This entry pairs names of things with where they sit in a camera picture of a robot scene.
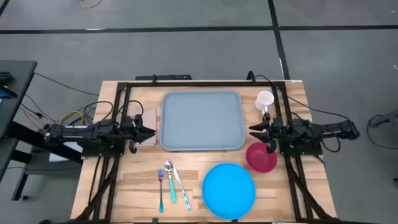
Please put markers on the dark desk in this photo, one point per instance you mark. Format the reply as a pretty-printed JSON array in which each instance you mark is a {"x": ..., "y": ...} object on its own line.
[{"x": 15, "y": 81}]

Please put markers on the grey plastic tray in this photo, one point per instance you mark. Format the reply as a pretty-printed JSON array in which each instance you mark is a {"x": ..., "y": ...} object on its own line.
[{"x": 202, "y": 121}]

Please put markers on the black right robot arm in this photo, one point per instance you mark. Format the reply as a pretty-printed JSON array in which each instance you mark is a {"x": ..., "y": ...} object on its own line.
[{"x": 326, "y": 129}]

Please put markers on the black table frame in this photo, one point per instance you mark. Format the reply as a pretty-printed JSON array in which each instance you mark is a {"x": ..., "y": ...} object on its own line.
[{"x": 202, "y": 84}]

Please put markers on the white mug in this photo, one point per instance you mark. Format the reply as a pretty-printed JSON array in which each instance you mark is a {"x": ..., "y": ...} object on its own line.
[{"x": 265, "y": 99}]

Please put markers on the blue plastic plate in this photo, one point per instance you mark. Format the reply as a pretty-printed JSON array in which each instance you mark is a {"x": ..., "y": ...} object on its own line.
[{"x": 228, "y": 191}]

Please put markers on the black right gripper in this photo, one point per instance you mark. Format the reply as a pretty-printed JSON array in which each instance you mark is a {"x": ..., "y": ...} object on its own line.
[{"x": 275, "y": 133}]

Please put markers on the white paper sheet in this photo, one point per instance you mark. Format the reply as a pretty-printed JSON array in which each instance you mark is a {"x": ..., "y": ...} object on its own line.
[{"x": 62, "y": 155}]

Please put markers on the grey stand leg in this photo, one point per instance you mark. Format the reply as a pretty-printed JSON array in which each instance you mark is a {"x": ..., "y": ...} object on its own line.
[{"x": 387, "y": 118}]

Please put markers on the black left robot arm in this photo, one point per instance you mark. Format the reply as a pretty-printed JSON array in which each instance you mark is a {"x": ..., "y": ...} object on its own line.
[{"x": 77, "y": 133}]

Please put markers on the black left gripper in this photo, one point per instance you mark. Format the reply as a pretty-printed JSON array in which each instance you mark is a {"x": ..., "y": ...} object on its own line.
[{"x": 134, "y": 137}]

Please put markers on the blue flat device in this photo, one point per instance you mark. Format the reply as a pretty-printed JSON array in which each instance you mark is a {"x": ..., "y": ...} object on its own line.
[{"x": 7, "y": 93}]

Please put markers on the black flat bracket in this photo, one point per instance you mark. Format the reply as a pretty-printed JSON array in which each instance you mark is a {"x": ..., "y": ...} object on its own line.
[{"x": 164, "y": 77}]

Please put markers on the dark flat device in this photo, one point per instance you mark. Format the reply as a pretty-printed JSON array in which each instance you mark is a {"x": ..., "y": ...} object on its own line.
[{"x": 4, "y": 76}]

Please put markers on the red plastic bowl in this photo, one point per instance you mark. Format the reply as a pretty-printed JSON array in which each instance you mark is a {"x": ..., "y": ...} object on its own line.
[{"x": 259, "y": 160}]

